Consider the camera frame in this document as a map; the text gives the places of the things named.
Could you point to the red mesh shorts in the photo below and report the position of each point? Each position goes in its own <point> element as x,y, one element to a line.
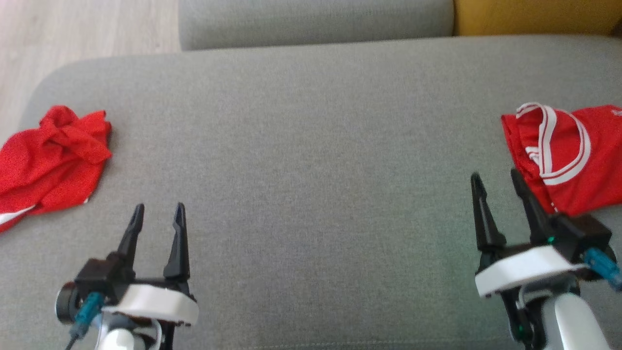
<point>48,160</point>

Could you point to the red jersey with white sleeves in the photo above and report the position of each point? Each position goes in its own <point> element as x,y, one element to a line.
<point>597,160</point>

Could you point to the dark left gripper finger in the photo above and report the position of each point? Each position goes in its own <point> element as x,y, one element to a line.
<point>131,238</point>
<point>179,253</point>

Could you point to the grey sofa seat cushion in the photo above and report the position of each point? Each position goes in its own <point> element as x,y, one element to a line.
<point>301,146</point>

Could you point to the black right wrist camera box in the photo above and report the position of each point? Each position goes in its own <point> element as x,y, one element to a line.
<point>583,238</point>

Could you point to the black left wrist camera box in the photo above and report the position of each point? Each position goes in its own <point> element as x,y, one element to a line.
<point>102,279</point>

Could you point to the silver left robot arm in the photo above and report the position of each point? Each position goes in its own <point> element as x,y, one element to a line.
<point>119,338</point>

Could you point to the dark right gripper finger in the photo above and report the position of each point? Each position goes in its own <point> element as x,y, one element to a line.
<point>532,209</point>
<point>485,223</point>

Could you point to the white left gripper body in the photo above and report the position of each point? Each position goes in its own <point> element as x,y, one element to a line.
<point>155,304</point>

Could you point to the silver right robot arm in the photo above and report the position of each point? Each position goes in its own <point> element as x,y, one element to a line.
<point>568,325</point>

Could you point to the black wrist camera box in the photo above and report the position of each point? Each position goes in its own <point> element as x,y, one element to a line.
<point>102,279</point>
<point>583,238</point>

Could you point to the yellow cushion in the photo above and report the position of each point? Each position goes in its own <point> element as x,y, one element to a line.
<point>534,17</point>

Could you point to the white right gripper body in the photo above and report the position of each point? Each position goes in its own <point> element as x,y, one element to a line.
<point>527,270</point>

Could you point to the grey sofa back cushion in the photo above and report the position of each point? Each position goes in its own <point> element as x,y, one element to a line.
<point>316,22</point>

